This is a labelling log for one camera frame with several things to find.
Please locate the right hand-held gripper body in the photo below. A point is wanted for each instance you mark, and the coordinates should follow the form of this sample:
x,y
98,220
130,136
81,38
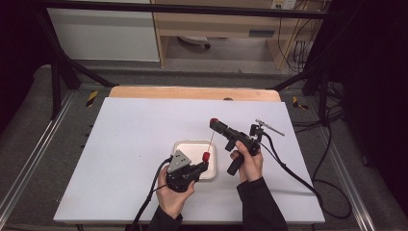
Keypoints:
x,y
247,139

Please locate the white power strip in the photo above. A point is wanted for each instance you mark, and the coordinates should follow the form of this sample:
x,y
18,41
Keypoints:
x,y
284,4

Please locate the dark curtain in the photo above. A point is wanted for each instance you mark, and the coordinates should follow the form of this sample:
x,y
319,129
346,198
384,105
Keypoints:
x,y
19,48
375,80

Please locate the black metal frame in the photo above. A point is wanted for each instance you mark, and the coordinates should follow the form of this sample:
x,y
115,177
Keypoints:
x,y
192,9

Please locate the light wooden desk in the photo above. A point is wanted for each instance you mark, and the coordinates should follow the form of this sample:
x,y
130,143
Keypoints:
x,y
224,24

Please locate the person's right hand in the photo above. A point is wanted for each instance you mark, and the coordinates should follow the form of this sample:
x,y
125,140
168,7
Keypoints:
x,y
251,166

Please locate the thin wooden skewer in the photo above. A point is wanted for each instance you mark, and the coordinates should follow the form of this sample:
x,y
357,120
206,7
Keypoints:
x,y
210,139

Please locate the square white tray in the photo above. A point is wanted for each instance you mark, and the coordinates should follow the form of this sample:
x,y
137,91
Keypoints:
x,y
192,147

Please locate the aluminium floor rail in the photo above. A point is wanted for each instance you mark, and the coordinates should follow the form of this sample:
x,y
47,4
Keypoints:
x,y
349,179
35,154

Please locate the person's left hand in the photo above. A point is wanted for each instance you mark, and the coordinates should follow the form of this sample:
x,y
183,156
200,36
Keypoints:
x,y
173,200

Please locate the wooden table board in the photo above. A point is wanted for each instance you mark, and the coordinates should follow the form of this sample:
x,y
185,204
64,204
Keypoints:
x,y
179,93

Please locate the white chair base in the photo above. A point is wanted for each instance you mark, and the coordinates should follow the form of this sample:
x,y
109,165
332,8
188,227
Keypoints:
x,y
194,40

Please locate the white cabinet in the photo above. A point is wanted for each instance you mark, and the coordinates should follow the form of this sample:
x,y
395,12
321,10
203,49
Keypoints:
x,y
106,35

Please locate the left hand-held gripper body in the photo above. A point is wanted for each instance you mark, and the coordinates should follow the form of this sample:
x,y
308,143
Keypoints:
x,y
179,174

